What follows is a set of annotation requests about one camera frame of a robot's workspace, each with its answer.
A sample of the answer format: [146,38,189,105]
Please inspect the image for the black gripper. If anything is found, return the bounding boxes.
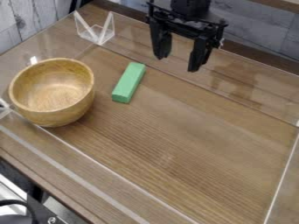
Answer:
[147,0,229,73]

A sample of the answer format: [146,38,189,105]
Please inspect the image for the green rectangular block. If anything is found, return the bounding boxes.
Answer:
[113,62,146,103]

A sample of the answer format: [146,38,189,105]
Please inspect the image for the wooden bowl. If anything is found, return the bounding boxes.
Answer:
[8,58,95,127]

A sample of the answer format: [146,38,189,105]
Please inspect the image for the clear acrylic corner bracket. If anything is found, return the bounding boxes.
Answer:
[74,11,117,46]

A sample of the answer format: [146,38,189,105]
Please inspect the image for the black metal table bracket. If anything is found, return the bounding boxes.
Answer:
[27,196,66,224]

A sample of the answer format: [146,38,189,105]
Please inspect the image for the black cable lower left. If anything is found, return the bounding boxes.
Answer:
[0,199,38,224]

